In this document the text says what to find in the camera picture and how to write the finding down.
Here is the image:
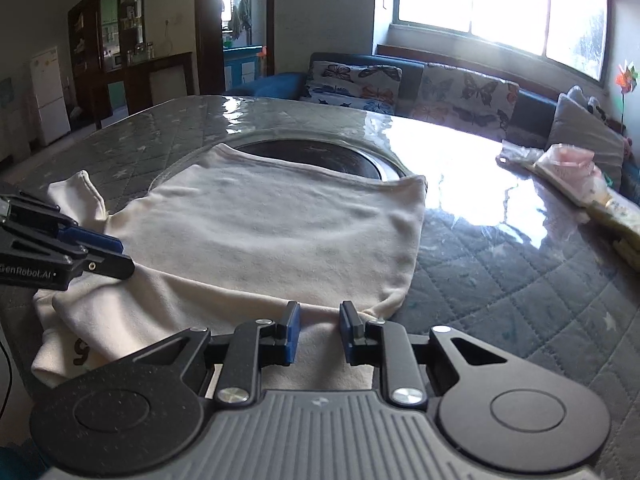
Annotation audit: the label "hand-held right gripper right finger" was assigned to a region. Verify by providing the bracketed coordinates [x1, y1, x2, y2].
[338, 301, 509, 406]

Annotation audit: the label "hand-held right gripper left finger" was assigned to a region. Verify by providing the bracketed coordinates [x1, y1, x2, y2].
[107, 301, 301, 407]

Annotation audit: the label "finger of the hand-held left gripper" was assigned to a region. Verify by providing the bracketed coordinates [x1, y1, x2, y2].
[0, 192, 125, 255]
[0, 226, 136, 291]

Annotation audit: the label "white shirt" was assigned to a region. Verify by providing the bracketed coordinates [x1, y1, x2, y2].
[31, 142, 429, 391]

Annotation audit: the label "hanging clothes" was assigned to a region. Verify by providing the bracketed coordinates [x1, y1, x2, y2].
[227, 0, 254, 37]

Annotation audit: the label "white refrigerator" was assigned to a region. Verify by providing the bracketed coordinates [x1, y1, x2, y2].
[30, 46, 72, 146]

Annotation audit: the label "dark wooden cabinet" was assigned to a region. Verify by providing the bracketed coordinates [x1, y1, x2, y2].
[67, 0, 197, 122]

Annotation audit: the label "round black table insert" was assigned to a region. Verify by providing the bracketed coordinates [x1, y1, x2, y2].
[232, 135, 406, 181]

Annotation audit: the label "teal counter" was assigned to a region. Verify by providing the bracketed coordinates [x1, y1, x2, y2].
[223, 45, 266, 92]

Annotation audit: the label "butterfly print cushion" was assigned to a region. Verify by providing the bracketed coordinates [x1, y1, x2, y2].
[306, 61, 403, 116]
[412, 63, 521, 142]

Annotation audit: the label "dark blue sofa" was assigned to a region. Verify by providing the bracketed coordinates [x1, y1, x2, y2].
[225, 52, 640, 196]

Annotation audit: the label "clear plastic bag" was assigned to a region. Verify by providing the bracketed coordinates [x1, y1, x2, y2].
[496, 141, 609, 209]

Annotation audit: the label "yellowish plastic packet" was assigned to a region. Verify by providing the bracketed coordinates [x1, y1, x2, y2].
[584, 194, 640, 274]

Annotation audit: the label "grey pillow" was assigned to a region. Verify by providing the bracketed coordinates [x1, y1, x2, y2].
[547, 92, 627, 177]

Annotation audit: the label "grey plush toy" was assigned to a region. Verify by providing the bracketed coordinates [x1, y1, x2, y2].
[567, 85, 609, 122]

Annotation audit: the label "colourful pinwheel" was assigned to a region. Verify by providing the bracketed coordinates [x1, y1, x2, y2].
[614, 62, 640, 132]

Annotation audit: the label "black cable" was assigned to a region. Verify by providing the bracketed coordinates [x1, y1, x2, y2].
[0, 337, 15, 419]

